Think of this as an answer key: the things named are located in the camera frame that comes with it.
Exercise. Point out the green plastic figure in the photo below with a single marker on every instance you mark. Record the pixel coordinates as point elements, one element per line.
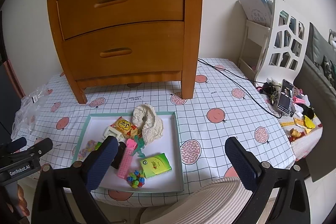
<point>140,145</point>

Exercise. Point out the white teal-rimmed tray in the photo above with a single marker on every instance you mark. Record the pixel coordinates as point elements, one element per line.
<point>171,181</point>

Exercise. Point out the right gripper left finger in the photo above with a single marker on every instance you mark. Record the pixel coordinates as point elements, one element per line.
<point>98,162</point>

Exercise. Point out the white magazine rack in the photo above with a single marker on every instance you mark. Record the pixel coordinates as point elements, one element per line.
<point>274,43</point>

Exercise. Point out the fruit pattern tablecloth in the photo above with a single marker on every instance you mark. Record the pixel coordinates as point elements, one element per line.
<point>225,104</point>

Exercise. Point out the smartphone on stand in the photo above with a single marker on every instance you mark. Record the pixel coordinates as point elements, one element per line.
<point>285,97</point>

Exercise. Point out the wooden drawer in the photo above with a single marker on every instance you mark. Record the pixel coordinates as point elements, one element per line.
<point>82,16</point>
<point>132,48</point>

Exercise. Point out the black toy car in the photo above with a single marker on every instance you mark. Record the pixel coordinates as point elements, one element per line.
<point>118,158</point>

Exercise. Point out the colourful bead toy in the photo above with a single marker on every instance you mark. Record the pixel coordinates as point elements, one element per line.
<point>136,179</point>

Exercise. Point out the yellow toy clutter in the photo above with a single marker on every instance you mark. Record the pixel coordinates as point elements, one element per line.
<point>308,123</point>

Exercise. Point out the wooden nightstand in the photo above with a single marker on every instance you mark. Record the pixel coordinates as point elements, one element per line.
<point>192,16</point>

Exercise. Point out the clear plastic bag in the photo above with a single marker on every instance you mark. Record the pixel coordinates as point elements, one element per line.
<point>31,106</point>

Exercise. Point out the pink hair roller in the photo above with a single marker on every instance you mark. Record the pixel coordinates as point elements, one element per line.
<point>126,158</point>

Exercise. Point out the cream lace cloth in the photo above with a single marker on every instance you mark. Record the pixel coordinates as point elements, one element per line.
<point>147,120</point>

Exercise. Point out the yellow snack packet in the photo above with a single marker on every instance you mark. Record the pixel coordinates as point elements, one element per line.
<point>125,127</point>

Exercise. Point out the green tissue pack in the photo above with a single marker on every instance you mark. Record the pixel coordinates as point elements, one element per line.
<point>155,165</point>
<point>97,146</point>

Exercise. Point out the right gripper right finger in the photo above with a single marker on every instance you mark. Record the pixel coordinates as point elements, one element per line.
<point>244,163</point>

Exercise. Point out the grey sofa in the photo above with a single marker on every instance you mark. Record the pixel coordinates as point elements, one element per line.
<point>314,82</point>

